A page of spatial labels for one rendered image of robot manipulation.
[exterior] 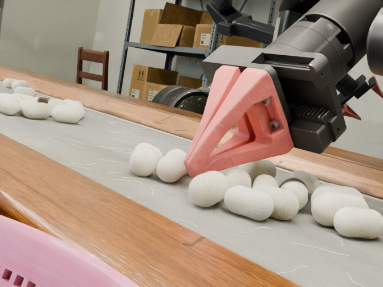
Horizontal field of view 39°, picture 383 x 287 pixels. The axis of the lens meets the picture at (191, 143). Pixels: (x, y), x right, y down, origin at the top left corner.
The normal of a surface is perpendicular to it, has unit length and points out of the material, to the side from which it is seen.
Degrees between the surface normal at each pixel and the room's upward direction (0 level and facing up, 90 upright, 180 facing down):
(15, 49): 90
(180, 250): 0
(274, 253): 0
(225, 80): 62
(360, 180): 45
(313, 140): 131
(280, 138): 103
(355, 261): 0
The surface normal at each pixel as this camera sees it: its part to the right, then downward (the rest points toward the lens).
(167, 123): -0.41, -0.73
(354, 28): 0.44, -0.13
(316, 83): -0.67, 0.61
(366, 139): -0.81, -0.07
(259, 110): 0.64, 0.20
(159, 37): -0.74, -0.29
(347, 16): 0.23, -0.37
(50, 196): 0.17, -0.98
